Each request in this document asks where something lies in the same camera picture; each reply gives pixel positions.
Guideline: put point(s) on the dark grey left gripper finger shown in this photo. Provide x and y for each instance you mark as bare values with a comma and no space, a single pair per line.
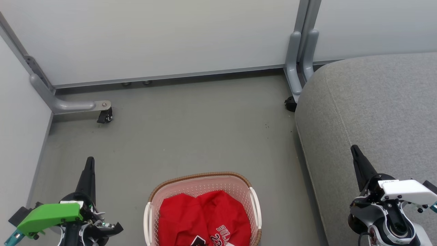
88,181

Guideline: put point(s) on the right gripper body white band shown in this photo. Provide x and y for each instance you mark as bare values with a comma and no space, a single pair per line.
406,191

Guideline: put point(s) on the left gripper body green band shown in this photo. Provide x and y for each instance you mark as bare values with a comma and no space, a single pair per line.
51,215

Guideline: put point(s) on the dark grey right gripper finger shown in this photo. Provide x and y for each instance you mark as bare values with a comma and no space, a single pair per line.
362,167

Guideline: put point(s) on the red jersey large black numbers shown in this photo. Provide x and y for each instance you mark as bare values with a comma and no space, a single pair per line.
177,218

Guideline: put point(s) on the red jersey small Bulls print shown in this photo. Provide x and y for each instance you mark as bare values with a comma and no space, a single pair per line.
225,212

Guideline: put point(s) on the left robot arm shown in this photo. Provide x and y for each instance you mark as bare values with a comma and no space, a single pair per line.
71,239

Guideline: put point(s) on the grey fabric sofa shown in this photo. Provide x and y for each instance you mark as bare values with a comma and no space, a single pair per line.
375,109

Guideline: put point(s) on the black caster wheel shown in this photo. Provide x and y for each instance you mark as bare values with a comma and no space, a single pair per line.
105,117
290,104

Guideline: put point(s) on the grey curved partition leg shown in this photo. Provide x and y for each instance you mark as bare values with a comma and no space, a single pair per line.
68,106

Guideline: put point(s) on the cream perforated laundry basket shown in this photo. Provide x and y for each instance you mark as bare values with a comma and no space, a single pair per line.
205,182

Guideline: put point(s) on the grey upright partition foot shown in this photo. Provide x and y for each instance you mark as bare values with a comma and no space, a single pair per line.
292,65
310,54

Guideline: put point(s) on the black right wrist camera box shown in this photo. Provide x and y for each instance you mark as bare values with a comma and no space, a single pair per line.
431,187

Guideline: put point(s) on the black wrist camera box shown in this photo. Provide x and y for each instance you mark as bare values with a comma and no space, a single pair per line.
18,216
431,187

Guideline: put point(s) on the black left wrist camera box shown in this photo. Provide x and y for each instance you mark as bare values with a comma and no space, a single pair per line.
18,216

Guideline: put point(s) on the grey partition base rail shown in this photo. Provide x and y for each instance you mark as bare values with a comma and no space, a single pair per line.
170,77

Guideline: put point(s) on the grey double partition post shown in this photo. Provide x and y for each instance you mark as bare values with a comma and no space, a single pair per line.
305,20

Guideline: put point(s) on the grey corner partition post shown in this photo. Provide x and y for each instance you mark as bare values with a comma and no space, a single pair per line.
13,37

